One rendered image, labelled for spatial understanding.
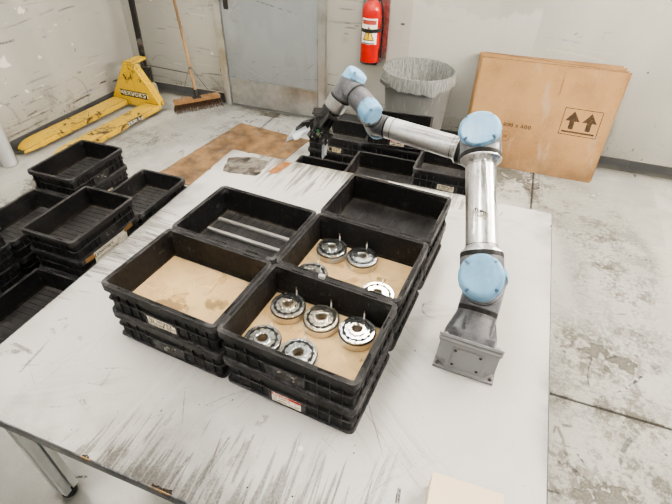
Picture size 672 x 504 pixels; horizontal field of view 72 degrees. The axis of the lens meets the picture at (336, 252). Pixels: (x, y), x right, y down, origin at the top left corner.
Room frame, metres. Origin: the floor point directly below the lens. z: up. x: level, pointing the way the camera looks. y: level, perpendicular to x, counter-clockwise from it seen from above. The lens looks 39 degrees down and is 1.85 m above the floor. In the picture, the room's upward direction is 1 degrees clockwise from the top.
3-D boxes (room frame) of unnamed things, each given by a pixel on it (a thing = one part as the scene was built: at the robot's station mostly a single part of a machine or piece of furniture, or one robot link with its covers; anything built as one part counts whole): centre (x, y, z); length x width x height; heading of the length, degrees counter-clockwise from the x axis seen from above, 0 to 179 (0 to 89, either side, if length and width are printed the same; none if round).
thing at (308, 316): (0.91, 0.04, 0.86); 0.10 x 0.10 x 0.01
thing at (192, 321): (1.01, 0.43, 0.92); 0.40 x 0.30 x 0.02; 66
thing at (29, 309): (1.40, 1.33, 0.26); 0.40 x 0.30 x 0.23; 160
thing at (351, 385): (0.85, 0.07, 0.92); 0.40 x 0.30 x 0.02; 66
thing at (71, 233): (1.78, 1.20, 0.37); 0.40 x 0.30 x 0.45; 160
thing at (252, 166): (2.06, 0.47, 0.71); 0.22 x 0.19 x 0.01; 71
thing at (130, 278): (1.01, 0.43, 0.87); 0.40 x 0.30 x 0.11; 66
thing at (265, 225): (1.28, 0.31, 0.87); 0.40 x 0.30 x 0.11; 66
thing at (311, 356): (0.78, 0.09, 0.86); 0.10 x 0.10 x 0.01
